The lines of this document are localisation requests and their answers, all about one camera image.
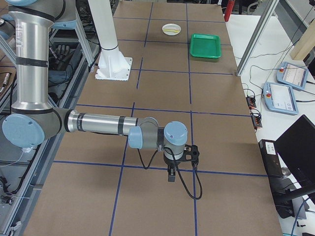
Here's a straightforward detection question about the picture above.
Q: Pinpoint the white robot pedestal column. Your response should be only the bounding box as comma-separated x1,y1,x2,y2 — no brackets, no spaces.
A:
88,0,132,81

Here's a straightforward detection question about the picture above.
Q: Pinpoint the black monitor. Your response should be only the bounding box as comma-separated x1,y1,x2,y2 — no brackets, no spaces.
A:
275,115,315,186

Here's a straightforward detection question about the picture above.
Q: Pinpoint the red cylinder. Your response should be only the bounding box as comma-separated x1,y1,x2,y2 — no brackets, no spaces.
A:
224,0,235,22

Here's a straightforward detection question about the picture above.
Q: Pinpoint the far teach pendant tablet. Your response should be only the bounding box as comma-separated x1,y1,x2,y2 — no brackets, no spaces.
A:
276,61,309,90

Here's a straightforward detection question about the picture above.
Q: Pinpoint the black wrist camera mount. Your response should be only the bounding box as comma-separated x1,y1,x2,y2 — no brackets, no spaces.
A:
182,145,200,164

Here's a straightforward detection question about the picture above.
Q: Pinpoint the orange black power strip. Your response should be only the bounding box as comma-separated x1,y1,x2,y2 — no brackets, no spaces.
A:
246,96,262,131

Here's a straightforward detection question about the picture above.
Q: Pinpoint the yellow-green plastic spoon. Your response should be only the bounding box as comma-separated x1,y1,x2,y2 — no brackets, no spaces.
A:
163,29,180,33

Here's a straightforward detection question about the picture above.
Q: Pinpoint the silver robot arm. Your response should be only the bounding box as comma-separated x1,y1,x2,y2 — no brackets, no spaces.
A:
2,0,188,182

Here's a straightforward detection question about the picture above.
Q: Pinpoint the green plastic tray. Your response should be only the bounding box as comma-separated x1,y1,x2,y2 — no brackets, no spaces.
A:
189,33,221,59

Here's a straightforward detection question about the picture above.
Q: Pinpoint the near teach pendant tablet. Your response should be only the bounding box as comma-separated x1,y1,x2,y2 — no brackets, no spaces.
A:
263,82,299,115

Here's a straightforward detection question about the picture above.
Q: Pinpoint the teach pendant tablet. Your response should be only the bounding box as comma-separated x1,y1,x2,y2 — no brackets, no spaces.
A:
263,82,299,115
276,61,309,90

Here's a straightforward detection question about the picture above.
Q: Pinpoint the black computer box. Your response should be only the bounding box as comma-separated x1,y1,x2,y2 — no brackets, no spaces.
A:
258,139,284,178

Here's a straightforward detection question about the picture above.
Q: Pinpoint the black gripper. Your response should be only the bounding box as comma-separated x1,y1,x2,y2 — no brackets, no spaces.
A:
163,156,185,182

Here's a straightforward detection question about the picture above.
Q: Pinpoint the aluminium frame post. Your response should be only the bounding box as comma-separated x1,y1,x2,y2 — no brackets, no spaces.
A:
236,0,279,76

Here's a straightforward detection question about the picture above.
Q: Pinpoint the white round plate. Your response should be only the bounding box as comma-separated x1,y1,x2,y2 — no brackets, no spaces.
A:
162,23,182,36

